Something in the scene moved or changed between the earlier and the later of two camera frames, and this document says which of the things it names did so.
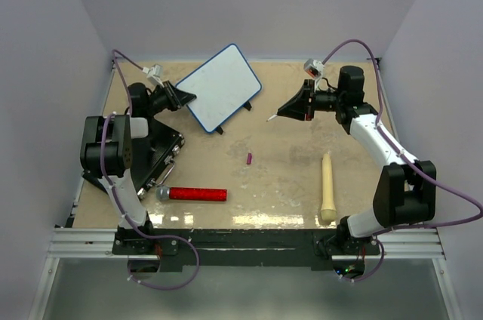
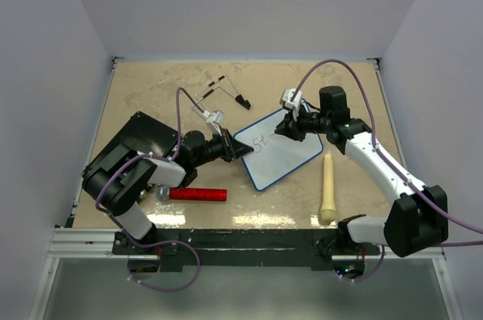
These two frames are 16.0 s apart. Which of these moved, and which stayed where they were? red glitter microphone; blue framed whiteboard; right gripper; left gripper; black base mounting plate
Moved: blue framed whiteboard; left gripper; right gripper
Stayed: black base mounting plate; red glitter microphone
